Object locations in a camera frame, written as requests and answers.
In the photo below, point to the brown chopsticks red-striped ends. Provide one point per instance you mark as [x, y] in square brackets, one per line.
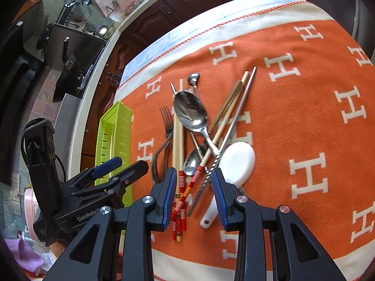
[197, 194]

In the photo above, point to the stainless steel stove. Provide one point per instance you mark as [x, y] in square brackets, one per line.
[79, 41]

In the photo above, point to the steel fork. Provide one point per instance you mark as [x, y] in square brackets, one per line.
[166, 117]

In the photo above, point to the large steel spoon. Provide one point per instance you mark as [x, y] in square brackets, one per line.
[190, 111]

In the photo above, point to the black pouch with rivet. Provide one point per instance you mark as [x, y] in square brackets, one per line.
[67, 73]

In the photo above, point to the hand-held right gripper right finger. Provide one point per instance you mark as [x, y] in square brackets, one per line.
[219, 202]

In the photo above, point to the purple cloth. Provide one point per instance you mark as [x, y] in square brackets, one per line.
[23, 254]

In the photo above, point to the brown wooden chopstick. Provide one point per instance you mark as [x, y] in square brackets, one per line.
[224, 99]
[234, 92]

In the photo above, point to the pale blue tablecloth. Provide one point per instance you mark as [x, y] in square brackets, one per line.
[234, 14]

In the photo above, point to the orange letter-print blanket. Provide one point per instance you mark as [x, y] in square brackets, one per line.
[293, 123]

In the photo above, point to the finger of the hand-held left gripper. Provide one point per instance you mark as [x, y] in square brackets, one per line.
[107, 165]
[130, 171]

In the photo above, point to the brown wooden kitchen cabinets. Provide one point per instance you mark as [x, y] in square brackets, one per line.
[175, 11]

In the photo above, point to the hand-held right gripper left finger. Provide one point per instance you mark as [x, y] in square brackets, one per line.
[169, 199]

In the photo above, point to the green plastic utensil tray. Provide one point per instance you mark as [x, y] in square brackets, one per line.
[114, 134]

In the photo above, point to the white kitchen countertop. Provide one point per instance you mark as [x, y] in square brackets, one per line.
[152, 0]

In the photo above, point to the white ceramic spoon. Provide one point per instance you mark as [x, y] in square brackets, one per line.
[237, 161]

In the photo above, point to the tiny steel spoon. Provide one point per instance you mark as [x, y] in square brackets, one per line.
[193, 79]

